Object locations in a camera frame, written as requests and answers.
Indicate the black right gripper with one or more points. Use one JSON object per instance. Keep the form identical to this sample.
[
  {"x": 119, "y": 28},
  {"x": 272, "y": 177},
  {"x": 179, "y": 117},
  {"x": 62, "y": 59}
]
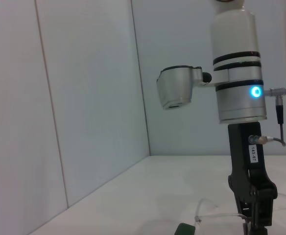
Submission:
[{"x": 243, "y": 151}]

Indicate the green glasses case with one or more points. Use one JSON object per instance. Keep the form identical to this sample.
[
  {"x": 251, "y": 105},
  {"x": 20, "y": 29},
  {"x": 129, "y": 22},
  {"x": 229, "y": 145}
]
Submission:
[{"x": 185, "y": 229}]

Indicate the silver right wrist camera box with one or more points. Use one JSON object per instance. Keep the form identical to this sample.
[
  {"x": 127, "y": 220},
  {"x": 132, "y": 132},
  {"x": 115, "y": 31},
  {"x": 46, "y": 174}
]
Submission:
[{"x": 174, "y": 88}]

